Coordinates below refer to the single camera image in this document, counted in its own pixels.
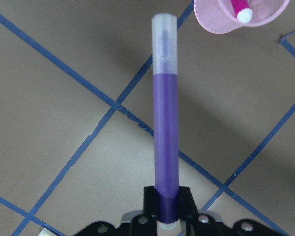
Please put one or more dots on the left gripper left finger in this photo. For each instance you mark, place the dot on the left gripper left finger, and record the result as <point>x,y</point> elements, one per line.
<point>151,202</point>

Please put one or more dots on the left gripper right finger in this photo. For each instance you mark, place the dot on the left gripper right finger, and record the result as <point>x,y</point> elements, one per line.
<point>186,204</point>

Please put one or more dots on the purple pen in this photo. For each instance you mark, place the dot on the purple pen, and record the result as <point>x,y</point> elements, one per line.
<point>165,116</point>

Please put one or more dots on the pink pen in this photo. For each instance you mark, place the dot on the pink pen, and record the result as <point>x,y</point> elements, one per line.
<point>242,11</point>

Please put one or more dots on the pink mesh cup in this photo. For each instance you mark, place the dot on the pink mesh cup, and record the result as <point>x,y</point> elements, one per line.
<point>224,16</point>

